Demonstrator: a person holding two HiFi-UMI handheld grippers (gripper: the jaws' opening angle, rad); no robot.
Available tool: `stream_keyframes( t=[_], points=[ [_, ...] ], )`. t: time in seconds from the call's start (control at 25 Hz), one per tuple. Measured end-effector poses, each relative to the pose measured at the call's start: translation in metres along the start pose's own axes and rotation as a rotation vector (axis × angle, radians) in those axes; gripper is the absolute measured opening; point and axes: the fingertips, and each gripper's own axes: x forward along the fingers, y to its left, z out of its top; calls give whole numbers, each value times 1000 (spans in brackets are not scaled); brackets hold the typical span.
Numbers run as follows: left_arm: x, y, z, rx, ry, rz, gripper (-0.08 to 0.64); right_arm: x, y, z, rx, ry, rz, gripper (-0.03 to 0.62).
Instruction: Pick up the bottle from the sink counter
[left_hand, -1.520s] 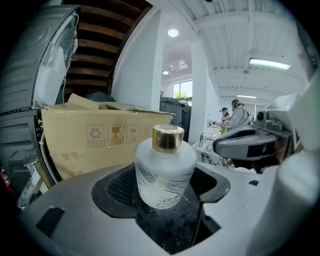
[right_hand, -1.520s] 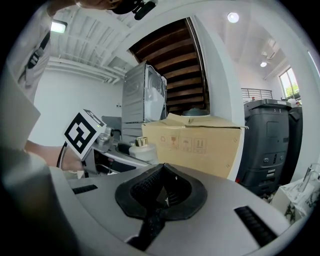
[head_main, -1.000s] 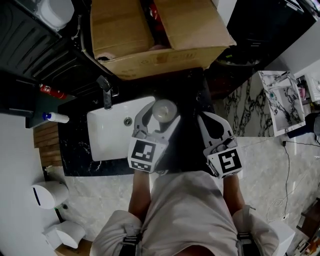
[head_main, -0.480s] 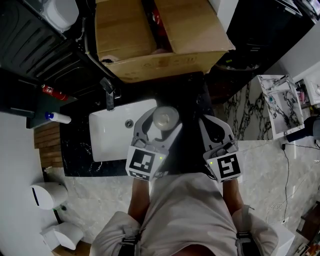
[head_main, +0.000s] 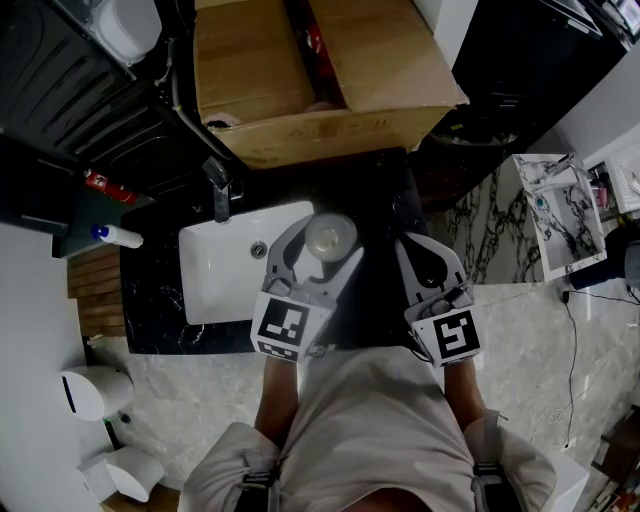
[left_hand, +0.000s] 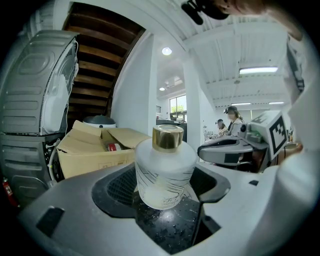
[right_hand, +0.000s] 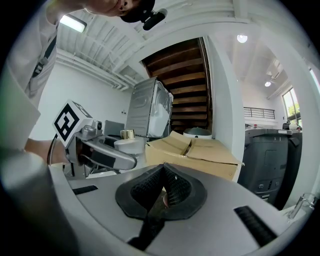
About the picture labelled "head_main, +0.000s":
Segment white sink basin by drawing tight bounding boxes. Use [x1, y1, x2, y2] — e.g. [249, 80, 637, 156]
[178, 200, 317, 327]

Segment black ribbed appliance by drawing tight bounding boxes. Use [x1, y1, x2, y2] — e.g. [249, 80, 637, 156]
[0, 0, 221, 202]

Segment person's right forearm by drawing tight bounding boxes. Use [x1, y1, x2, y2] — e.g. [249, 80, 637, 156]
[441, 358, 487, 432]

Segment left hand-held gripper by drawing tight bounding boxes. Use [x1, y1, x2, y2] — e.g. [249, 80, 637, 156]
[249, 214, 366, 364]

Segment white toilet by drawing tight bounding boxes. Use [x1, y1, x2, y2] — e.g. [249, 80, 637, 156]
[76, 445, 167, 504]

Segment black cable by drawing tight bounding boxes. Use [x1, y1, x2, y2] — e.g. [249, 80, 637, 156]
[561, 288, 640, 450]

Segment white wall dispenser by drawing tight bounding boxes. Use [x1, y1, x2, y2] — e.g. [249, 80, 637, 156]
[56, 365, 136, 423]

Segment black marble sink counter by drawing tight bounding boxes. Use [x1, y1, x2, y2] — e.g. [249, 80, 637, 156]
[119, 146, 432, 356]

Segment red item in box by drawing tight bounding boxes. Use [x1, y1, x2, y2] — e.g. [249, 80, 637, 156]
[302, 21, 335, 84]

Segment black cabinet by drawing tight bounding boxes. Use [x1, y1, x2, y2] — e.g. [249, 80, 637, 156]
[451, 0, 630, 147]

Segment person's left forearm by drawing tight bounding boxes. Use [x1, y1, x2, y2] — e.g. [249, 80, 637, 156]
[253, 355, 302, 447]

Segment red fire extinguisher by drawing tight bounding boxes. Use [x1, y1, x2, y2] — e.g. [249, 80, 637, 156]
[83, 168, 140, 206]

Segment large cardboard box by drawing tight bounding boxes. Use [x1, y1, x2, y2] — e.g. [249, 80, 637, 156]
[193, 0, 471, 171]

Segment dark metal faucet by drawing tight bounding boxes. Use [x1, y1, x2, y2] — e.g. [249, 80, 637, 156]
[201, 156, 246, 225]

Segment white plastic tank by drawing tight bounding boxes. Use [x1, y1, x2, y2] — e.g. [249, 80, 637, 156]
[88, 0, 164, 67]

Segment grey harness strap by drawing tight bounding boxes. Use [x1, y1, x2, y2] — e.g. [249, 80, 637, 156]
[471, 461, 507, 512]
[241, 447, 282, 512]

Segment white cable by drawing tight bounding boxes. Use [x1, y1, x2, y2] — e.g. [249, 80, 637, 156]
[528, 319, 640, 447]

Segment wooden slat panel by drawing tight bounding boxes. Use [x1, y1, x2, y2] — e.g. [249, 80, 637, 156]
[66, 244, 127, 339]

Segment white blue-capped container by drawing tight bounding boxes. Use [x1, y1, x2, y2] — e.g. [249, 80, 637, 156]
[90, 223, 145, 250]

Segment white box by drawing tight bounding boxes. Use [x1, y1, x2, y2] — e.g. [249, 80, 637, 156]
[543, 451, 592, 512]

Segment person's light grey shirt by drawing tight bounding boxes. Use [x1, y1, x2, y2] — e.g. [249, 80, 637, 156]
[176, 346, 559, 512]

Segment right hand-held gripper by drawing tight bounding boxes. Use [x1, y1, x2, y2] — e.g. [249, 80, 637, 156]
[394, 231, 483, 369]

